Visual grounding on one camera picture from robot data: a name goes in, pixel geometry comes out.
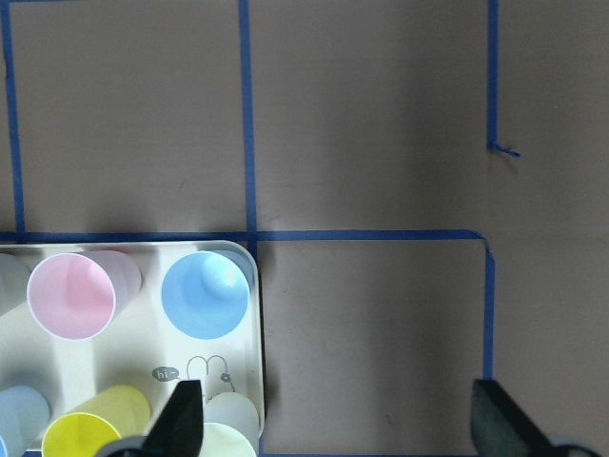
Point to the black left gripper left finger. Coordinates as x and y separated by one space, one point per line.
179 429

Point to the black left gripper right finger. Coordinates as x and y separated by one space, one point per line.
499 427

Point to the light blue plastic cup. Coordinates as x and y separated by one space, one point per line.
205 295

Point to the pale cream plastic cup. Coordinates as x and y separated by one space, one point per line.
231 426

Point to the yellow plastic cup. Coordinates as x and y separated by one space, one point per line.
117 412

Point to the pink plastic cup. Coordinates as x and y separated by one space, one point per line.
75 296

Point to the grey plastic cup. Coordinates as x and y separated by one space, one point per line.
14 281

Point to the cream plastic tray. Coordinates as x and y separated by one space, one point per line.
140 347

